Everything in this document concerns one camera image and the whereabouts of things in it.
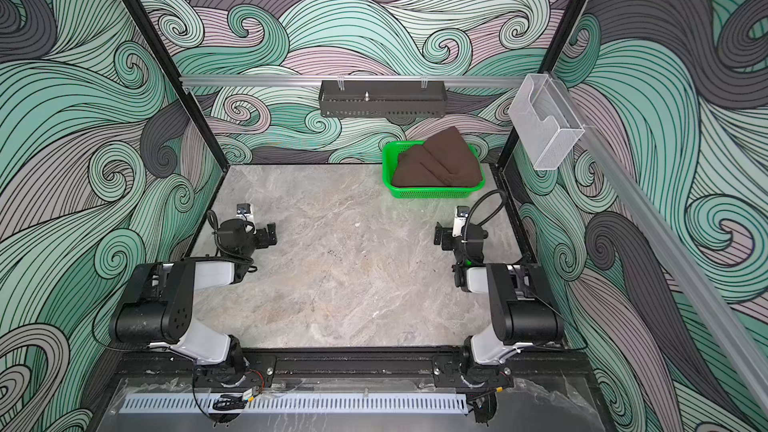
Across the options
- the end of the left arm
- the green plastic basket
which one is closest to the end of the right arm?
the green plastic basket

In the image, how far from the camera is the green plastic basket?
106 centimetres

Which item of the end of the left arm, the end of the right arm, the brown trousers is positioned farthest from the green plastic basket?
the end of the left arm

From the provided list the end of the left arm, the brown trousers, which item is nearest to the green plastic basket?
the brown trousers

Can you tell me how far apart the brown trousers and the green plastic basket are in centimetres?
1

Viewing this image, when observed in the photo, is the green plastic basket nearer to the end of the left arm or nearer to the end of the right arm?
the end of the right arm

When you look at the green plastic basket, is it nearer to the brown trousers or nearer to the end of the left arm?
the brown trousers

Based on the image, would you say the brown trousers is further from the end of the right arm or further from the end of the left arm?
the end of the left arm

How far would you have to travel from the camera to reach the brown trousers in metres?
1.07

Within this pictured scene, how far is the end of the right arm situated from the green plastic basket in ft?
0.75

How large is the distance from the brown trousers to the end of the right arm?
0.24 m

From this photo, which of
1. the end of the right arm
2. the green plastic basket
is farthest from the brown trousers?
the end of the right arm

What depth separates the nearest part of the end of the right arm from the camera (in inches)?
33.6

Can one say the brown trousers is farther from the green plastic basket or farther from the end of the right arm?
the end of the right arm
